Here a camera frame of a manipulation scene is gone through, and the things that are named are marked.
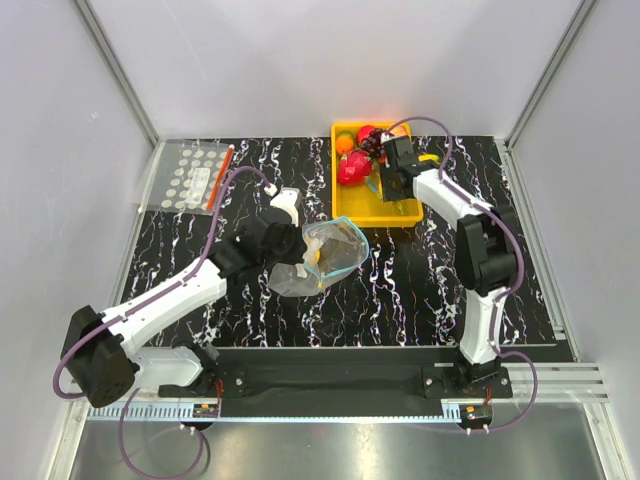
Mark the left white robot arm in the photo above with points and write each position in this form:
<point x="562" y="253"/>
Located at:
<point x="104" y="351"/>

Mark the purple grape bunch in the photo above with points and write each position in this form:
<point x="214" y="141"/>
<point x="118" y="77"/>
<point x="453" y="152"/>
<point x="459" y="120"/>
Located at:
<point x="373" y="144"/>

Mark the yellow banana bunch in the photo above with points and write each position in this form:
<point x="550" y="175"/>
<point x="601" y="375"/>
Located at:
<point x="426" y="157"/>

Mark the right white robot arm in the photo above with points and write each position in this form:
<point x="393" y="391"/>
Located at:
<point x="488" y="259"/>

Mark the clear bag teal zipper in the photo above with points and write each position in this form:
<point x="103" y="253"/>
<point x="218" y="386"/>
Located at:
<point x="343" y="247"/>

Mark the peach fruit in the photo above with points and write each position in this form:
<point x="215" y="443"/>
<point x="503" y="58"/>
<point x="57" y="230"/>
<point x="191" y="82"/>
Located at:
<point x="399" y="131"/>

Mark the aluminium frame rail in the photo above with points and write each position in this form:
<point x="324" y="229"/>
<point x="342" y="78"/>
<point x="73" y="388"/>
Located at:
<point x="416" y="396"/>

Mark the red dragon fruit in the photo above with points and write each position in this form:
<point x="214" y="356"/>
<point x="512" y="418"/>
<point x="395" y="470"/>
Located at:
<point x="354" y="168"/>

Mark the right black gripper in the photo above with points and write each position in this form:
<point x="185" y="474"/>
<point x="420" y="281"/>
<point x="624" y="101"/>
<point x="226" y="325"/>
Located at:
<point x="388" y="193"/>

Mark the yellow plastic fruit tray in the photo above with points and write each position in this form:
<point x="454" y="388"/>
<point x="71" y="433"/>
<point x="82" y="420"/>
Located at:
<point x="364" y="207"/>

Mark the orange mandarin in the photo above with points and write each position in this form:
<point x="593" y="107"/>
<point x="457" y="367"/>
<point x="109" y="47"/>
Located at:
<point x="344" y="145"/>

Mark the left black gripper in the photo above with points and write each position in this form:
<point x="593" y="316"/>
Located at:
<point x="299" y="246"/>

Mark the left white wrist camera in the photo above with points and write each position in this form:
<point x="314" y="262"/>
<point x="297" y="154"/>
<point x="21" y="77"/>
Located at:
<point x="287" y="199"/>

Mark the red apple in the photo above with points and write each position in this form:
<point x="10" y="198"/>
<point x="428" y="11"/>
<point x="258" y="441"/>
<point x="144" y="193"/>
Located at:
<point x="364" y="132"/>

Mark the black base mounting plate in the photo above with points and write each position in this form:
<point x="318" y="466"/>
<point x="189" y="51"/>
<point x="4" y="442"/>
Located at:
<point x="320" y="372"/>

